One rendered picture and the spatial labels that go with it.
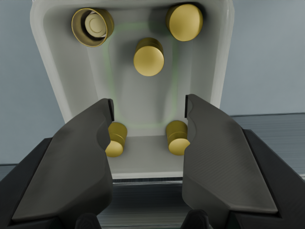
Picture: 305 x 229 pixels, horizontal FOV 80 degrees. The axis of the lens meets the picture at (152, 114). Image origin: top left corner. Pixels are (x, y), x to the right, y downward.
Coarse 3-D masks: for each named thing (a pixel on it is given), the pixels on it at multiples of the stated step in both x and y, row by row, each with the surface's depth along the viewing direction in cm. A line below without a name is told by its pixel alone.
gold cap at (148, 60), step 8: (144, 40) 22; (152, 40) 21; (136, 48) 22; (144, 48) 19; (152, 48) 19; (160, 48) 21; (136, 56) 20; (144, 56) 20; (152, 56) 20; (160, 56) 20; (136, 64) 20; (144, 64) 20; (152, 64) 20; (160, 64) 20; (144, 72) 20; (152, 72) 20
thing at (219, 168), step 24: (192, 96) 11; (192, 120) 9; (216, 120) 9; (192, 144) 8; (216, 144) 7; (240, 144) 7; (192, 168) 6; (216, 168) 6; (240, 168) 6; (192, 192) 6; (216, 192) 6; (240, 192) 6; (264, 192) 6; (216, 216) 6
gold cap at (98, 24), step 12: (84, 12) 19; (96, 12) 17; (108, 12) 21; (72, 24) 18; (84, 24) 21; (96, 24) 20; (108, 24) 19; (84, 36) 20; (96, 36) 21; (108, 36) 21
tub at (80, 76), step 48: (48, 0) 15; (96, 0) 15; (144, 0) 15; (192, 0) 16; (48, 48) 17; (96, 48) 23; (192, 48) 23; (96, 96) 27; (144, 96) 27; (144, 144) 29
